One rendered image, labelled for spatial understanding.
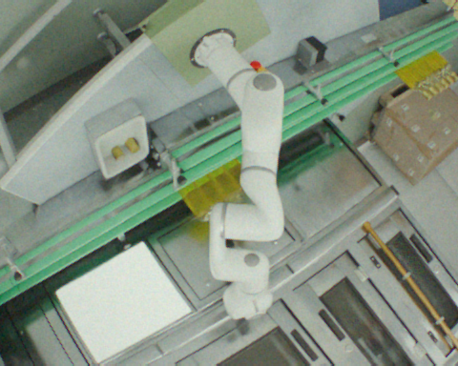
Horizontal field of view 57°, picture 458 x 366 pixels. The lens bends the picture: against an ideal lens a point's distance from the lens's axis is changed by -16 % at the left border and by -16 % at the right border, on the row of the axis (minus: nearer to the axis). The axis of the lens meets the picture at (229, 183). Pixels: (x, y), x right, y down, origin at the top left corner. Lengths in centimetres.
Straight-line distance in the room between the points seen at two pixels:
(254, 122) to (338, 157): 96
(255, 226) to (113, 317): 72
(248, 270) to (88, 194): 69
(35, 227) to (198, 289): 61
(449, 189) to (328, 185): 428
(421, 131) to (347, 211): 356
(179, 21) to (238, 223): 54
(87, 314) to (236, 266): 70
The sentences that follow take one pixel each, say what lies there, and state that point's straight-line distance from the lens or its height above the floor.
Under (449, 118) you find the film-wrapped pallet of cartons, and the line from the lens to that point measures 576.
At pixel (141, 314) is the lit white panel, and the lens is 167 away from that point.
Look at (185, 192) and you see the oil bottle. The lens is 166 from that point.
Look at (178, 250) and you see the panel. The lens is 174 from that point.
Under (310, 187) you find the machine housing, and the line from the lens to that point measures 194.
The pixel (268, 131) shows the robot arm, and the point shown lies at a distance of 112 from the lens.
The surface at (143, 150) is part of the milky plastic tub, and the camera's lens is 163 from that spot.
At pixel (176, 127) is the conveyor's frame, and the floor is 82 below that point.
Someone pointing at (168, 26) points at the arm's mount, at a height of 83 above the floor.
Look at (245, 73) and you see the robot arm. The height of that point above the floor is 101.
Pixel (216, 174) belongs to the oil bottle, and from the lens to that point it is 169.
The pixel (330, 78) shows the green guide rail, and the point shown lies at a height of 91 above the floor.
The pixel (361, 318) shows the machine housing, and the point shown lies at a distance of 179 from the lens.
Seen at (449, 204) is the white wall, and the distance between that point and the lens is 600.
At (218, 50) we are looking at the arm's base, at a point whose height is 90.
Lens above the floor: 168
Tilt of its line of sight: 23 degrees down
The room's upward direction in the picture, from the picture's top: 142 degrees clockwise
